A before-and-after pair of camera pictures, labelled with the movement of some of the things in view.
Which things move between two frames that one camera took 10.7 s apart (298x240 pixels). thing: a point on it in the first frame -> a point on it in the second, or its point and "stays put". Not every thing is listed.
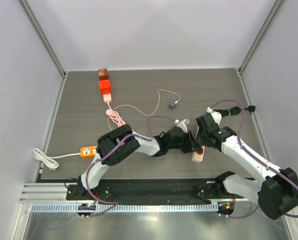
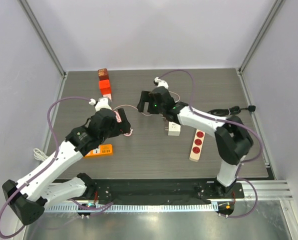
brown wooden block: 103,74 stays put
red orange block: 104,87 stays put
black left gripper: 195,147 -> 120,128
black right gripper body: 202,138 -> 146,100
